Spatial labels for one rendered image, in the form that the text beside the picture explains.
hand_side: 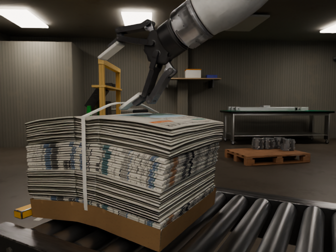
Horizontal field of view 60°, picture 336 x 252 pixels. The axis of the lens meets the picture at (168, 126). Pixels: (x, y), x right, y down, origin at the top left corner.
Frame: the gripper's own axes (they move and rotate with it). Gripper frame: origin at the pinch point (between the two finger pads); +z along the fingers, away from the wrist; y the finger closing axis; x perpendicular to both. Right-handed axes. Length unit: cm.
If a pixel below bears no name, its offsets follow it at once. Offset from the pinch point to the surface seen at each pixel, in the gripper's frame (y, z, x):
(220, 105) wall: -102, 215, 771
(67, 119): 7.2, 6.0, -13.3
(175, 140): 21.4, -14.6, -11.3
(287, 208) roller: 46, -19, 22
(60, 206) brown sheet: 23.1, 16.7, -13.9
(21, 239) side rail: 26.2, 19.9, -22.3
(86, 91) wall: -288, 486, 558
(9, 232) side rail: 23.8, 24.6, -21.5
